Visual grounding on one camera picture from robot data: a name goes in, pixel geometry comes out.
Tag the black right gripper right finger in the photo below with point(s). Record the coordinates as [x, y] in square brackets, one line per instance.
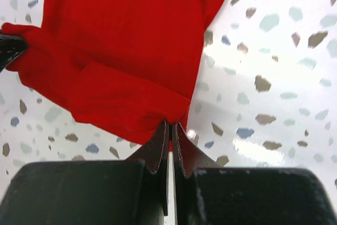
[207, 193]

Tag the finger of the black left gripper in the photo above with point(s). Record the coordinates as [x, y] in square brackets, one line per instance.
[11, 47]

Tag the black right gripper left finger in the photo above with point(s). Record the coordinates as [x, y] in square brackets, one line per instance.
[130, 191]

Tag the red t shirt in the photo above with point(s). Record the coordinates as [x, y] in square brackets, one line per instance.
[124, 66]

